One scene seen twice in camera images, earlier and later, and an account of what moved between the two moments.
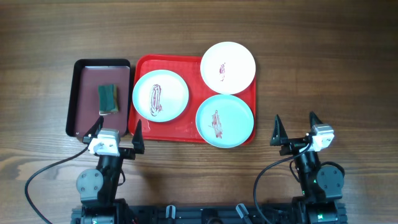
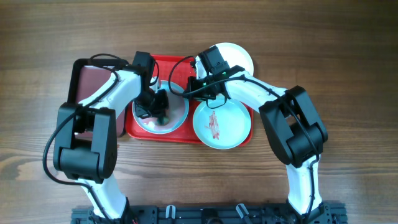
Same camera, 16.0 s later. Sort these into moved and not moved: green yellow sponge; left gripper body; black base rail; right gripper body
Moved: right gripper body; left gripper body; green yellow sponge
Not moved: black base rail
